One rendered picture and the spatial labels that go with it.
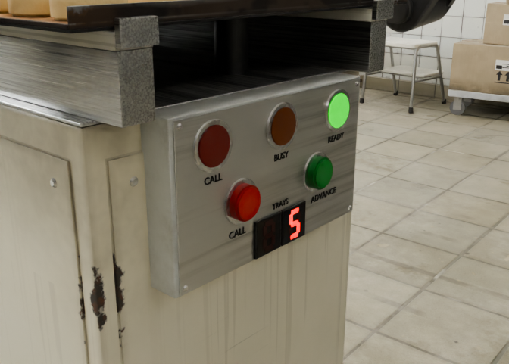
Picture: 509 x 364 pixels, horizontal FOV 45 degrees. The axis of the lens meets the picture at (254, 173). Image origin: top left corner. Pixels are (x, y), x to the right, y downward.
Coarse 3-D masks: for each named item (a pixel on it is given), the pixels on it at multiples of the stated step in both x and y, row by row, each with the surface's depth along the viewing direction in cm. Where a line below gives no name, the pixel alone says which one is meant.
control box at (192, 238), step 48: (240, 96) 49; (288, 96) 51; (144, 144) 44; (192, 144) 44; (240, 144) 48; (288, 144) 52; (336, 144) 58; (192, 192) 45; (288, 192) 54; (336, 192) 60; (192, 240) 46; (240, 240) 50; (288, 240) 55; (192, 288) 47
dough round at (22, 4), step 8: (8, 0) 43; (16, 0) 42; (24, 0) 42; (32, 0) 42; (40, 0) 42; (48, 0) 42; (8, 8) 43; (16, 8) 42; (24, 8) 42; (32, 8) 42; (40, 8) 42; (48, 8) 42; (16, 16) 43; (24, 16) 42; (32, 16) 42; (40, 16) 42; (48, 16) 42
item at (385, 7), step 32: (384, 0) 58; (160, 32) 79; (192, 32) 75; (256, 32) 68; (288, 32) 65; (320, 32) 62; (352, 32) 60; (384, 32) 60; (320, 64) 63; (352, 64) 61
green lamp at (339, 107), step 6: (336, 96) 56; (342, 96) 57; (336, 102) 56; (342, 102) 57; (348, 102) 58; (330, 108) 56; (336, 108) 56; (342, 108) 57; (348, 108) 58; (330, 114) 56; (336, 114) 57; (342, 114) 57; (330, 120) 56; (336, 120) 57; (342, 120) 58; (336, 126) 57
